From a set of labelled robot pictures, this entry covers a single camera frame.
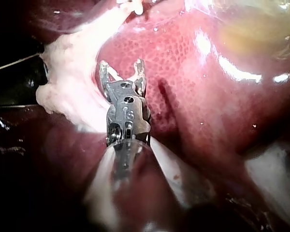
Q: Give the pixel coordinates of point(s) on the right arm instrument jaw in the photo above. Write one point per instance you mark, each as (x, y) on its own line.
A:
(104, 77)
(141, 77)

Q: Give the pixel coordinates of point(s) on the right arm instrument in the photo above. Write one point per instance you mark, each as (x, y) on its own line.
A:
(128, 116)

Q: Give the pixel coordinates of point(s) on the white clip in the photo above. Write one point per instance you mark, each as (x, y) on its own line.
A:
(137, 7)
(115, 77)

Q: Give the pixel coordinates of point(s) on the pale fatty tissue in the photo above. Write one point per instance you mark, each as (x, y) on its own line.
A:
(72, 72)
(273, 169)

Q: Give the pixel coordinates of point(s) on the dark red liver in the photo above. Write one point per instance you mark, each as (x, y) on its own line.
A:
(195, 96)

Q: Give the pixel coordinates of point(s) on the gallbladder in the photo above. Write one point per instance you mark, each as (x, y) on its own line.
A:
(251, 36)

